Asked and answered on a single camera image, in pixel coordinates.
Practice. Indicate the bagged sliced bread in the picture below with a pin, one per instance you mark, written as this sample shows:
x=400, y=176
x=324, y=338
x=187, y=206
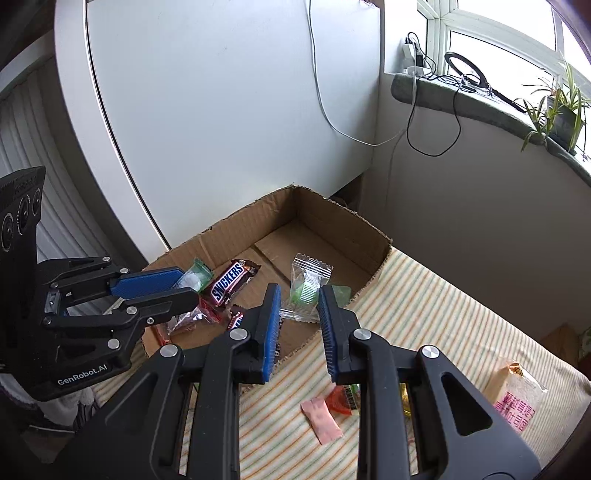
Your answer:
x=512, y=401

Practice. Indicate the white framed window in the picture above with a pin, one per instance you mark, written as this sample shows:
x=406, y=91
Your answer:
x=438, y=27

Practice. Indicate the pink candy wrapper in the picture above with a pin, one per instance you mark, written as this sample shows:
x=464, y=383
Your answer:
x=323, y=422

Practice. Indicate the red wrapped candy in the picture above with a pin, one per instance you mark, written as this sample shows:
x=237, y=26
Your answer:
x=339, y=401

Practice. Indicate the yellow wrapped candy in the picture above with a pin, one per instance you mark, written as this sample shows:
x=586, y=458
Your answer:
x=405, y=406

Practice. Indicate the large brown chocolate bar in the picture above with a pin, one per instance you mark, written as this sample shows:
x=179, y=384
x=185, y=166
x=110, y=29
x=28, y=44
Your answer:
x=228, y=284

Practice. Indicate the striped bed sheet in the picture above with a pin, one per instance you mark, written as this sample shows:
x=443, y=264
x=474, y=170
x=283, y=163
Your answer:
x=438, y=314

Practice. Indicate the white wardrobe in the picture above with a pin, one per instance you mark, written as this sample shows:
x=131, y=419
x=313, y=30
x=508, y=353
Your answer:
x=221, y=115

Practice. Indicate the potted spider plant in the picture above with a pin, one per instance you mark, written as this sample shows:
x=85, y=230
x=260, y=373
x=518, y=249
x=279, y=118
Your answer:
x=563, y=122

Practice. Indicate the white power strip with chargers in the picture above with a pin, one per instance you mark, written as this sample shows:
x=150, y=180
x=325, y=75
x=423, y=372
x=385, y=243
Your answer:
x=408, y=53

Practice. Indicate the small brown chocolate bar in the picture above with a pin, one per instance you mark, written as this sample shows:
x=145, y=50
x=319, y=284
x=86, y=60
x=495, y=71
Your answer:
x=238, y=317

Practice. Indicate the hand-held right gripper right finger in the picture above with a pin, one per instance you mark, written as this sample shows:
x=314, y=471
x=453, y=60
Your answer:
x=328, y=332

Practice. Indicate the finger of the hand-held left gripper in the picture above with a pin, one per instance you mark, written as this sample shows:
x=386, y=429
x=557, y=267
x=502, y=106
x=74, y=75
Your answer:
x=143, y=281
x=166, y=302

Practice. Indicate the green and white candy packet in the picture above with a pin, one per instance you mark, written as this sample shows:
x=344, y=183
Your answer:
x=198, y=277

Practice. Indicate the white ribbed panel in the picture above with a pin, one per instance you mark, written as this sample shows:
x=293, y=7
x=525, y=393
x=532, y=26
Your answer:
x=27, y=134

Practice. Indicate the grey-green windowsill cover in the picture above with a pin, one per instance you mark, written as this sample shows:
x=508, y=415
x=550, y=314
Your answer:
x=485, y=113

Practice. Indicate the clear green-striped candy packet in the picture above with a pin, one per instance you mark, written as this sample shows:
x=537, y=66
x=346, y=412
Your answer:
x=307, y=277

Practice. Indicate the red clear snack packet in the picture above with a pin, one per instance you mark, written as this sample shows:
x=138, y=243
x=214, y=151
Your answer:
x=203, y=316

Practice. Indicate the brown cardboard box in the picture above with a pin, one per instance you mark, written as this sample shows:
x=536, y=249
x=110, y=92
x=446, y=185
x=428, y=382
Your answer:
x=323, y=221

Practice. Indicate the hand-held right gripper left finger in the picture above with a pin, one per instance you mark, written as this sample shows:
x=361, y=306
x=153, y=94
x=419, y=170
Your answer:
x=270, y=332

